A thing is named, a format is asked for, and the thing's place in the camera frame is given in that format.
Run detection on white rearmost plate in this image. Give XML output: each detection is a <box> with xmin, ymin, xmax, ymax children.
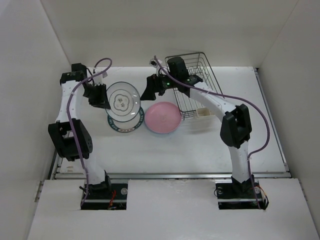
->
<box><xmin>105</xmin><ymin>81</ymin><xmax>141</xmax><ymax>123</ymax></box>

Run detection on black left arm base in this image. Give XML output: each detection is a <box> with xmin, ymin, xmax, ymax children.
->
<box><xmin>79</xmin><ymin>182</ymin><xmax>128</xmax><ymax>211</ymax></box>

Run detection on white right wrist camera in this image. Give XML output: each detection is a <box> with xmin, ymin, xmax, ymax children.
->
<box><xmin>149</xmin><ymin>58</ymin><xmax>162</xmax><ymax>69</ymax></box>

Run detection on large patterned plate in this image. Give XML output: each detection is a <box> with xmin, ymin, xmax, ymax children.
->
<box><xmin>107</xmin><ymin>107</ymin><xmax>145</xmax><ymax>134</ymax></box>

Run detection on aluminium front rail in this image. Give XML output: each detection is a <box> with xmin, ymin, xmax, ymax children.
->
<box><xmin>54</xmin><ymin>171</ymin><xmax>292</xmax><ymax>180</ymax></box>

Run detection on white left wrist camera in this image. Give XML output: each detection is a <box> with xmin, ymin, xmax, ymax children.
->
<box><xmin>93</xmin><ymin>70</ymin><xmax>108</xmax><ymax>86</ymax></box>

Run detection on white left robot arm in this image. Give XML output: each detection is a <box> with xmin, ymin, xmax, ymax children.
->
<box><xmin>48</xmin><ymin>63</ymin><xmax>112</xmax><ymax>199</ymax></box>

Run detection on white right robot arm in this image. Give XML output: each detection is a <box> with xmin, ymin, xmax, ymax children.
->
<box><xmin>140</xmin><ymin>56</ymin><xmax>253</xmax><ymax>197</ymax></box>

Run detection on aluminium side rail left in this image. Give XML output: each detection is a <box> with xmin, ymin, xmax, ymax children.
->
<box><xmin>34</xmin><ymin>150</ymin><xmax>62</xmax><ymax>203</ymax></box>

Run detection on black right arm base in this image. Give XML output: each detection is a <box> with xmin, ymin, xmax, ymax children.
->
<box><xmin>214</xmin><ymin>182</ymin><xmax>270</xmax><ymax>210</ymax></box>

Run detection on white cutlery holder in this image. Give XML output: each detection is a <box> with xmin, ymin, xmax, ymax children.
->
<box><xmin>195</xmin><ymin>107</ymin><xmax>214</xmax><ymax>119</ymax></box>

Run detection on dark wire dish rack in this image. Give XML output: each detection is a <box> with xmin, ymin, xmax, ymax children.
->
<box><xmin>164</xmin><ymin>51</ymin><xmax>225</xmax><ymax>121</ymax></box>

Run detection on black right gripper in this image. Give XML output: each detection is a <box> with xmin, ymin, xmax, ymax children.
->
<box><xmin>140</xmin><ymin>69</ymin><xmax>179</xmax><ymax>100</ymax></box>

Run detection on blue plastic plate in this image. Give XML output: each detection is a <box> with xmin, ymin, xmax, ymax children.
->
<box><xmin>144</xmin><ymin>123</ymin><xmax>178</xmax><ymax>137</ymax></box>

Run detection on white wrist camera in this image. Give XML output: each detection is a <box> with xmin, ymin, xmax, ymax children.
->
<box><xmin>149</xmin><ymin>58</ymin><xmax>162</xmax><ymax>69</ymax></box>
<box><xmin>93</xmin><ymin>70</ymin><xmax>108</xmax><ymax>86</ymax></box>

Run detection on pink plastic plate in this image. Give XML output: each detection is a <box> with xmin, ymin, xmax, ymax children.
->
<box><xmin>144</xmin><ymin>101</ymin><xmax>182</xmax><ymax>133</ymax></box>

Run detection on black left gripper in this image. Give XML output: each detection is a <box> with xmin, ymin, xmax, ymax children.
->
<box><xmin>82</xmin><ymin>82</ymin><xmax>111</xmax><ymax>110</ymax></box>

